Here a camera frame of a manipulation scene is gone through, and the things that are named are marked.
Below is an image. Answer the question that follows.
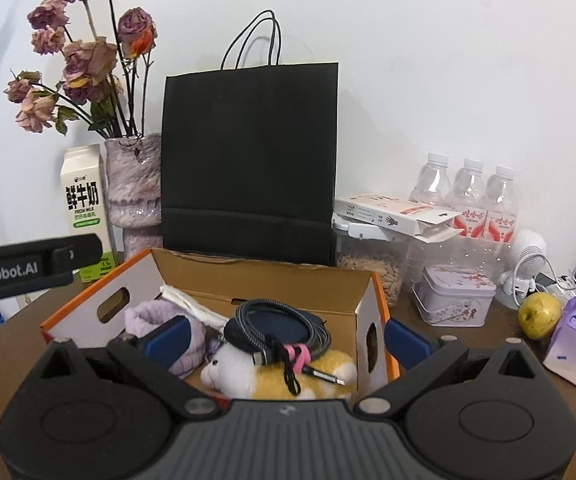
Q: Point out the grey braided cable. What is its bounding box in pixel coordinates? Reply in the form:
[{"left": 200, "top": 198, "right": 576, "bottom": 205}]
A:
[{"left": 235, "top": 298, "right": 346, "bottom": 396}]

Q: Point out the dark blue round pad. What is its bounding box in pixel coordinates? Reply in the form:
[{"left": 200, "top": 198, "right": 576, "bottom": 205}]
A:
[{"left": 224, "top": 307, "right": 321, "bottom": 356}]

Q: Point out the black paper bag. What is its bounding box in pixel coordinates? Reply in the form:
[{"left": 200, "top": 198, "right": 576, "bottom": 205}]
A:
[{"left": 160, "top": 10, "right": 339, "bottom": 267}]

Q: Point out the lilac floral tin box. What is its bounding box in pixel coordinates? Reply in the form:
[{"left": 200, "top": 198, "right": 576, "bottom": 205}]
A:
[{"left": 413, "top": 265, "right": 497, "bottom": 328}]

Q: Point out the white milk carton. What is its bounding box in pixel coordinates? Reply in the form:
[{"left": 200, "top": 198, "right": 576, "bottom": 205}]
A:
[{"left": 60, "top": 143, "right": 116, "bottom": 286}]

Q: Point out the purple marbled vase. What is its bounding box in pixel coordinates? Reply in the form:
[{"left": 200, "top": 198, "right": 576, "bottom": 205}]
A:
[{"left": 104, "top": 132, "right": 165, "bottom": 263}]

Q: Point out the flat white pink carton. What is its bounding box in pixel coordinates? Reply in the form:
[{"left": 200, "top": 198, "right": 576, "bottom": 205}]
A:
[{"left": 334, "top": 192, "right": 466, "bottom": 243}]

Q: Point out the purple knitted pouch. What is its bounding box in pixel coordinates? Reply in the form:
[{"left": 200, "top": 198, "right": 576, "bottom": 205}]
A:
[{"left": 124, "top": 297, "right": 209, "bottom": 380}]

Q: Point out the yellow white plush hamster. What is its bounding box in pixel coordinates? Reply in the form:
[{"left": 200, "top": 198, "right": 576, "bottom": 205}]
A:
[{"left": 199, "top": 342, "right": 359, "bottom": 402}]

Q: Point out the white cloth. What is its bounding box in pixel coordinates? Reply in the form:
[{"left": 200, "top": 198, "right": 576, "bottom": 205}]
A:
[{"left": 160, "top": 284, "right": 231, "bottom": 331}]

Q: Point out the white charging cable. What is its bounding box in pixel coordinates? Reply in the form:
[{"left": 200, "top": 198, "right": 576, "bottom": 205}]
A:
[{"left": 515, "top": 252, "right": 576, "bottom": 306}]

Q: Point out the pink cable tie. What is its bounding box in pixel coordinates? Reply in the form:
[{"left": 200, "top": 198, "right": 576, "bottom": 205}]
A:
[{"left": 282, "top": 344, "right": 313, "bottom": 367}]

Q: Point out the dried rose bouquet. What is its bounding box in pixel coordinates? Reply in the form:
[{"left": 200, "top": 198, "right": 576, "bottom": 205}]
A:
[{"left": 4, "top": 0, "right": 159, "bottom": 140}]

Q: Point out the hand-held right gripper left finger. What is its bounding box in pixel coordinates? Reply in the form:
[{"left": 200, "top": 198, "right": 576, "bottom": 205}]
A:
[{"left": 40, "top": 315, "right": 219, "bottom": 421}]

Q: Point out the cardboard box with orange trim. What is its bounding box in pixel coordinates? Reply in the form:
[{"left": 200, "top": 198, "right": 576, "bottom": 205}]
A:
[{"left": 39, "top": 247, "right": 399, "bottom": 401}]

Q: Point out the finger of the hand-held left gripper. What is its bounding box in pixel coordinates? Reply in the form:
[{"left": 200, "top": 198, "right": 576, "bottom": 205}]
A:
[{"left": 50, "top": 234, "right": 104, "bottom": 276}]

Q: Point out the clear container of seeds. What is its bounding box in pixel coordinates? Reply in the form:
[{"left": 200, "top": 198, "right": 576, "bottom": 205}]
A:
[{"left": 332, "top": 212, "right": 413, "bottom": 308}]

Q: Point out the clear plastic water bottle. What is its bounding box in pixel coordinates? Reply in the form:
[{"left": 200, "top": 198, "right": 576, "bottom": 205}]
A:
[
  {"left": 408, "top": 152, "right": 454, "bottom": 211},
  {"left": 450, "top": 158, "right": 490, "bottom": 241},
  {"left": 485, "top": 165, "right": 521, "bottom": 246}
]

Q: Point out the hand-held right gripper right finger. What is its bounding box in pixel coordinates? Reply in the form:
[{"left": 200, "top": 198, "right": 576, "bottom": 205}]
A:
[{"left": 358, "top": 317, "right": 539, "bottom": 418}]

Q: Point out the yellow green apple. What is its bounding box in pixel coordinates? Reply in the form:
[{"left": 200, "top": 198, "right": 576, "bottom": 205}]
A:
[{"left": 518, "top": 292, "right": 564, "bottom": 339}]

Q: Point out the small white desk fan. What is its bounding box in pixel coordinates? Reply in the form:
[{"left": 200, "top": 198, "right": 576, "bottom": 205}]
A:
[{"left": 495, "top": 229, "right": 549, "bottom": 310}]

